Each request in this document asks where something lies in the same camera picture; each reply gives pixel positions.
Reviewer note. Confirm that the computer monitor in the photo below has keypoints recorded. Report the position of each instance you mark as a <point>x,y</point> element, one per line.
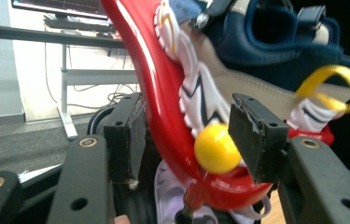
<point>60,5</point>

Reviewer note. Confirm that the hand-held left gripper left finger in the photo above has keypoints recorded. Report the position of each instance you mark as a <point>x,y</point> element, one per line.
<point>123,143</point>

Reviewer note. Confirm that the white-legged desk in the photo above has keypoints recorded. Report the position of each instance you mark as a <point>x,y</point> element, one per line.
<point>67,93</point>

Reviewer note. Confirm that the black keyboard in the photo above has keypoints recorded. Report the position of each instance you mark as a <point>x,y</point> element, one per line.
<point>76,24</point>

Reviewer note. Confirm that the navy and white sneaker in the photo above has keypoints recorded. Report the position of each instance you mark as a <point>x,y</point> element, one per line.
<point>256,46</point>

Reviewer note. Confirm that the red and black shoe rack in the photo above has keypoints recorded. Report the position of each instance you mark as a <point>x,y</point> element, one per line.
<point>163,102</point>

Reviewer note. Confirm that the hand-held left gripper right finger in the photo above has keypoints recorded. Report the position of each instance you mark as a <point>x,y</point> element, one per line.
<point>253,137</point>

